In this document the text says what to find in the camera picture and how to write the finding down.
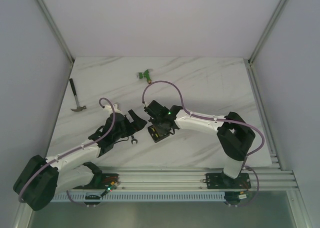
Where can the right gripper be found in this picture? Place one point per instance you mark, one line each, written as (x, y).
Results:
(160, 131)

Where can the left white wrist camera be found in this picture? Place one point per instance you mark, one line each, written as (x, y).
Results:
(114, 108)

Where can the black fuse box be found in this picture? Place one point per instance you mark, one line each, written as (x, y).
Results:
(158, 133)

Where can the white slotted cable duct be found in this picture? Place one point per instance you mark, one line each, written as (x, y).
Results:
(197, 196)

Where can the aluminium frame rail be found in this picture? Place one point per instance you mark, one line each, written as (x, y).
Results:
(167, 179)

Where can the silver combination wrench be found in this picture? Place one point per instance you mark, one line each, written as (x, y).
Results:
(133, 140)

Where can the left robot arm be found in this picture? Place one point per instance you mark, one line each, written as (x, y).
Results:
(43, 178)

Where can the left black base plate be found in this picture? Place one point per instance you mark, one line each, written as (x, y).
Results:
(110, 179)

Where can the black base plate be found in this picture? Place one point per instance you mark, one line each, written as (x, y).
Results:
(222, 181)
(110, 179)

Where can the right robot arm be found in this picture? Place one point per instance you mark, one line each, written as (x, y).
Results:
(234, 135)

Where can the hammer with black handle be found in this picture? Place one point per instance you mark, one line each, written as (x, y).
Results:
(78, 107)

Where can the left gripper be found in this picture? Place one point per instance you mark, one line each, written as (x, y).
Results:
(129, 126)

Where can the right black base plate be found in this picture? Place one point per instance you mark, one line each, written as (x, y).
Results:
(222, 181)

